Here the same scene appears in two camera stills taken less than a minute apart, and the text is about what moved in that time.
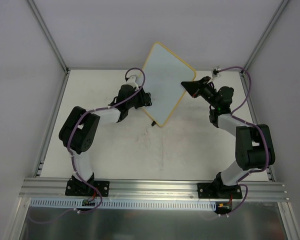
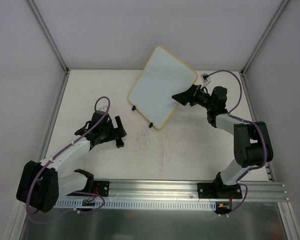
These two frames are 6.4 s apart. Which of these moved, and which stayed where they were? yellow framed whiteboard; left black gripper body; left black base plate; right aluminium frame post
Moved: left black gripper body
Stayed: left black base plate; right aluminium frame post; yellow framed whiteboard
